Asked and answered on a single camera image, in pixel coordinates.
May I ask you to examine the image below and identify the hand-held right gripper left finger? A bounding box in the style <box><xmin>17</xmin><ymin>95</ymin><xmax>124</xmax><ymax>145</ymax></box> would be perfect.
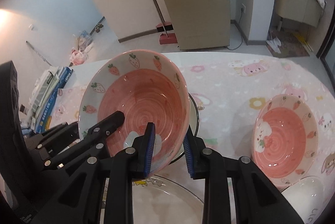
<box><xmin>31</xmin><ymin>122</ymin><xmax>156</xmax><ymax>224</ymax></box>

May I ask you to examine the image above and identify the patterned floor mat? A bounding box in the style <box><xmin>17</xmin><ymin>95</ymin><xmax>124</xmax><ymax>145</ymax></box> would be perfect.
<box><xmin>265</xmin><ymin>28</ymin><xmax>311</xmax><ymax>58</ymax></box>

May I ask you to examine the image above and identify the beige refrigerator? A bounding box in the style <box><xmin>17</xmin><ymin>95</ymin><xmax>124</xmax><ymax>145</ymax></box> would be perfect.
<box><xmin>149</xmin><ymin>0</ymin><xmax>231</xmax><ymax>51</ymax></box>

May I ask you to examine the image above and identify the metal rod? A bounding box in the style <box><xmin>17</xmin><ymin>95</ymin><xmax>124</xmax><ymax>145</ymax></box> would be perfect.
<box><xmin>26</xmin><ymin>41</ymin><xmax>53</xmax><ymax>66</ymax></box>

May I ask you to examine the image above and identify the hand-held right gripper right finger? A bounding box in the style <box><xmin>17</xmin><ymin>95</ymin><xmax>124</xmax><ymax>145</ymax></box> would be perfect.
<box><xmin>183</xmin><ymin>128</ymin><xmax>305</xmax><ymax>224</ymax></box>

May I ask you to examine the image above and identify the white cat print plate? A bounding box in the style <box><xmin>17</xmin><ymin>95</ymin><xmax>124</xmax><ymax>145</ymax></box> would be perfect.
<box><xmin>101</xmin><ymin>174</ymin><xmax>206</xmax><ymax>224</ymax></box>
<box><xmin>281</xmin><ymin>175</ymin><xmax>335</xmax><ymax>224</ymax></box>

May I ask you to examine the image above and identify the pile of plastic bags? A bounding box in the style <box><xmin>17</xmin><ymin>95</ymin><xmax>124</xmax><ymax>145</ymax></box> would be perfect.
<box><xmin>73</xmin><ymin>30</ymin><xmax>95</xmax><ymax>53</ymax></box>

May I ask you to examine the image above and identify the pink carrot print bowl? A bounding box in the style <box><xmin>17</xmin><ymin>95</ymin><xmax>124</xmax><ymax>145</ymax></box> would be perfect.
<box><xmin>252</xmin><ymin>94</ymin><xmax>319</xmax><ymax>186</ymax></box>

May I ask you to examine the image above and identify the pink cartoon printed tablecloth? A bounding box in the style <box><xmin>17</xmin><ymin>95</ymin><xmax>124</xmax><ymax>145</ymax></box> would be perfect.
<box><xmin>52</xmin><ymin>53</ymin><xmax>335</xmax><ymax>224</ymax></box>

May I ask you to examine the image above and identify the pink plastic bag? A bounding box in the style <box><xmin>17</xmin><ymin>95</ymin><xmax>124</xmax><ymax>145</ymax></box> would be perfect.
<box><xmin>68</xmin><ymin>47</ymin><xmax>88</xmax><ymax>66</ymax></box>

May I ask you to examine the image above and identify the beige washbasin cabinet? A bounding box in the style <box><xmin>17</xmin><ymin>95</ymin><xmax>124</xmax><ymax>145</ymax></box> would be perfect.
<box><xmin>275</xmin><ymin>0</ymin><xmax>325</xmax><ymax>28</ymax></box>

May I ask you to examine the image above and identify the red dustpan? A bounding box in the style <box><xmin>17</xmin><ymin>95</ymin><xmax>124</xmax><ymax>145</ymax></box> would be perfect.
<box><xmin>158</xmin><ymin>32</ymin><xmax>177</xmax><ymax>45</ymax></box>

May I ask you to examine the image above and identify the black power cable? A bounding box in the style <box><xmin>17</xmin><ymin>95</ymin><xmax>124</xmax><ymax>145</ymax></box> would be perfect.
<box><xmin>225</xmin><ymin>11</ymin><xmax>245</xmax><ymax>51</ymax></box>

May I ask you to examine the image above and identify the glass sliding door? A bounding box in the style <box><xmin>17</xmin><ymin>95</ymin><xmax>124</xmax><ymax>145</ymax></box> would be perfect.
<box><xmin>318</xmin><ymin>28</ymin><xmax>335</xmax><ymax>75</ymax></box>

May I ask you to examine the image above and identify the stack of books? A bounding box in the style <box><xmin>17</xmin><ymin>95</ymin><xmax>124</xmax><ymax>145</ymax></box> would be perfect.
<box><xmin>21</xmin><ymin>66</ymin><xmax>74</xmax><ymax>136</ymax></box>

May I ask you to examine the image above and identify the pink strawberry print bowl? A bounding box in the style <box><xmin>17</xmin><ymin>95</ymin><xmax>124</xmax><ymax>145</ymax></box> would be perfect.
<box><xmin>79</xmin><ymin>50</ymin><xmax>189</xmax><ymax>180</ymax></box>

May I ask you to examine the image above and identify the white dark-rimmed plate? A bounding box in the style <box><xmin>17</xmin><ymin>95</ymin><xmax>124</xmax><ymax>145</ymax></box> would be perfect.
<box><xmin>167</xmin><ymin>93</ymin><xmax>201</xmax><ymax>165</ymax></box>

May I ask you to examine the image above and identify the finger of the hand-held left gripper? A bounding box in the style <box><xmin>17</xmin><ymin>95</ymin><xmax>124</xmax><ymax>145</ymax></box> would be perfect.
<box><xmin>43</xmin><ymin>111</ymin><xmax>125</xmax><ymax>169</ymax></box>
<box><xmin>26</xmin><ymin>122</ymin><xmax>79</xmax><ymax>152</ymax></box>

